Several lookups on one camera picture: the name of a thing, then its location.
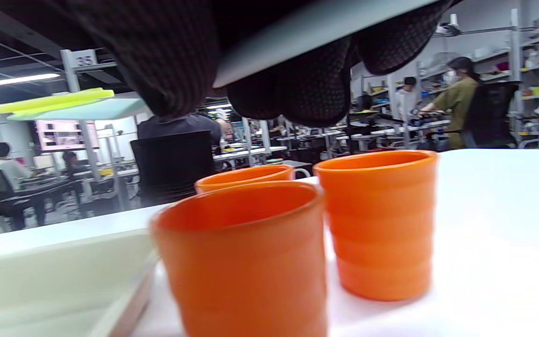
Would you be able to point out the black office chair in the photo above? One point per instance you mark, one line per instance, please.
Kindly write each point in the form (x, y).
(491, 114)
(173, 166)

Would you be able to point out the metal storage shelving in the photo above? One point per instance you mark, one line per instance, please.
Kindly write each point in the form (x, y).
(538, 79)

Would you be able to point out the dark work desk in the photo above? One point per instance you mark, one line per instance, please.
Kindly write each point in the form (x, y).
(35, 192)

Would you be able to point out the pink lit monitor screen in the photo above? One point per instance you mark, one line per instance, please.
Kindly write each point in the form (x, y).
(63, 135)

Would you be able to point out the pale grey board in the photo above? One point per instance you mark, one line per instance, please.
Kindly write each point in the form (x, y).
(321, 32)

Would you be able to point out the yellow flat board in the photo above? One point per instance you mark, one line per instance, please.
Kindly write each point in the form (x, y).
(54, 99)

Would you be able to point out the light blue flat board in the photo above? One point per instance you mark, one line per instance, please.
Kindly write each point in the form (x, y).
(87, 110)

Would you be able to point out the white plastic tray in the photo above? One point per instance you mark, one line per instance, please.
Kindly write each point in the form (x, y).
(49, 281)

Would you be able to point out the ceiling light strip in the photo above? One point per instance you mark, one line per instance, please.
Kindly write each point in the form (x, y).
(14, 81)

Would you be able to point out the person's right hand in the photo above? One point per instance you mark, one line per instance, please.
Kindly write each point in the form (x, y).
(166, 56)

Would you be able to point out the orange plastic cup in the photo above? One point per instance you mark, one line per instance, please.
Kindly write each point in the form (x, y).
(382, 224)
(241, 178)
(246, 262)

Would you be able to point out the grey post with sign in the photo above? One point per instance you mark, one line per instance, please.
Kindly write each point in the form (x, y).
(87, 117)

